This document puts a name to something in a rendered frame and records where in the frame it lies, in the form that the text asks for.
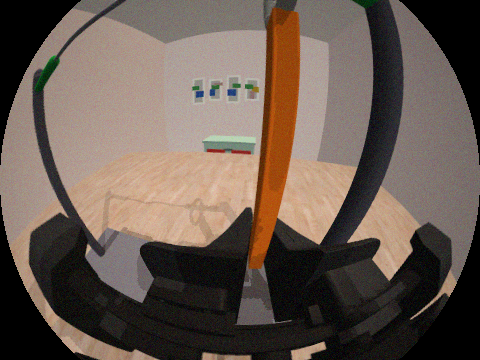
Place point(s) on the orange handle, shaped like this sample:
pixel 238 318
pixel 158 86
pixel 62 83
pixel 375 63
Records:
pixel 282 73

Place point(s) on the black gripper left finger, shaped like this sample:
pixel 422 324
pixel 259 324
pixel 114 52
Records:
pixel 219 265

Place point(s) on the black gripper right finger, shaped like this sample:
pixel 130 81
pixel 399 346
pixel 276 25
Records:
pixel 294 263

